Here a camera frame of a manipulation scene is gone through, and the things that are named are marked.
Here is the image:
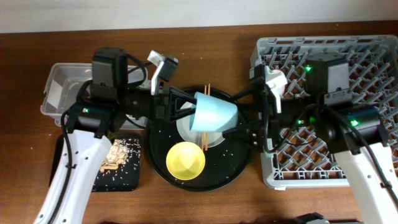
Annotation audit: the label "wooden chopstick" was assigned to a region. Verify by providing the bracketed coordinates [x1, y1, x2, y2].
[204, 84, 211, 151]
[201, 85, 207, 151]

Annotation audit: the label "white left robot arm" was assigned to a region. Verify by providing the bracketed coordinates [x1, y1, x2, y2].
[35, 47, 197, 223]

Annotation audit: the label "light blue plastic cup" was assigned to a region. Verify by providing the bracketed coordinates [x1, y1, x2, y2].
[189, 92, 238, 133]

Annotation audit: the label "round black serving tray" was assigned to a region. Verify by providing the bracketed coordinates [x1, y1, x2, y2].
[145, 86, 254, 192]

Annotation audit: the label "yellow bowl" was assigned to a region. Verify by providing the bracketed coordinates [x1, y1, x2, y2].
[165, 141, 206, 180]

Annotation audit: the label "rice and peanut food scraps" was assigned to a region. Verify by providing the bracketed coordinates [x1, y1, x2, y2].
[99, 139, 129, 173]

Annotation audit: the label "grey plastic dishwasher rack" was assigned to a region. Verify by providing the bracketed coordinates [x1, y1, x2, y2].
[250, 35, 397, 190]

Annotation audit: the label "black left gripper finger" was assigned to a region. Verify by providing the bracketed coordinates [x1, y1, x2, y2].
[169, 86, 197, 103]
[170, 108, 196, 121]

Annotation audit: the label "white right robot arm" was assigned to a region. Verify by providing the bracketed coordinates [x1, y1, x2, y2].
[222, 52, 397, 223]

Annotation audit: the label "black rectangular tray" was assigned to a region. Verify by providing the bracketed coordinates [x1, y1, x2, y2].
[49, 133, 142, 193]

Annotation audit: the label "white round plate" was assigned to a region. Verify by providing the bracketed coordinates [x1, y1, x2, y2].
[176, 116, 224, 148]

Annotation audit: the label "clear plastic waste bin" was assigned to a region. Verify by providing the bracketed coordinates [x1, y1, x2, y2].
[40, 62, 153, 130]

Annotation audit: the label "pink plastic cup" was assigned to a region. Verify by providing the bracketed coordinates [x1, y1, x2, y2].
[271, 70, 287, 96]

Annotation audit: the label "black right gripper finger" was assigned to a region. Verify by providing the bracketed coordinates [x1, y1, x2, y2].
[222, 120, 264, 148]
[229, 86, 263, 111]

